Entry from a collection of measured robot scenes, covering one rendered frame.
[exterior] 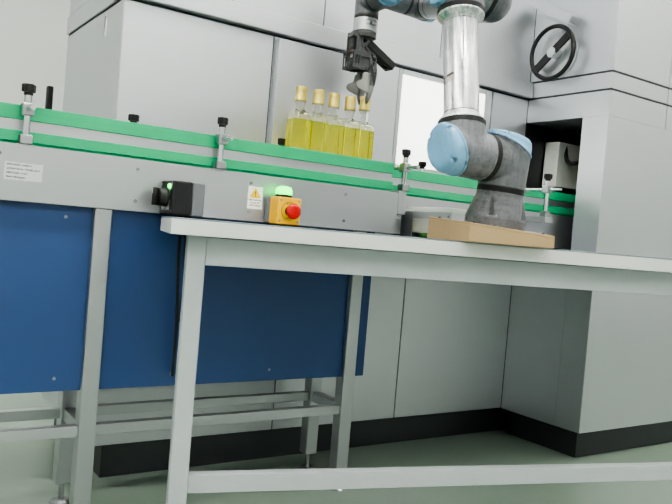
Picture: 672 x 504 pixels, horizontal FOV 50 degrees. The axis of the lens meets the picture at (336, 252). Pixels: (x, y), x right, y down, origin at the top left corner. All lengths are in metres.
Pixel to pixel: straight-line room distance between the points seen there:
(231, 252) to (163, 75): 0.74
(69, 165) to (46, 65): 3.41
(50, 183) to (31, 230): 0.11
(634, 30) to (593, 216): 0.69
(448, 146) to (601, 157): 1.15
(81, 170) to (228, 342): 0.57
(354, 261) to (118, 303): 0.57
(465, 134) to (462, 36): 0.25
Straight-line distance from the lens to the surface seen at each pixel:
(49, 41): 5.16
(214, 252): 1.58
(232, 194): 1.88
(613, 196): 2.81
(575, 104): 2.89
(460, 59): 1.82
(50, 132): 1.76
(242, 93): 2.26
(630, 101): 2.90
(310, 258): 1.62
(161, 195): 1.74
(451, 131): 1.71
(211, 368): 1.93
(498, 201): 1.79
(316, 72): 2.36
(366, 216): 2.10
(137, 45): 2.15
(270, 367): 2.01
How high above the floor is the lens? 0.75
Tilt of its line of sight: 2 degrees down
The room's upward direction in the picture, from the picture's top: 5 degrees clockwise
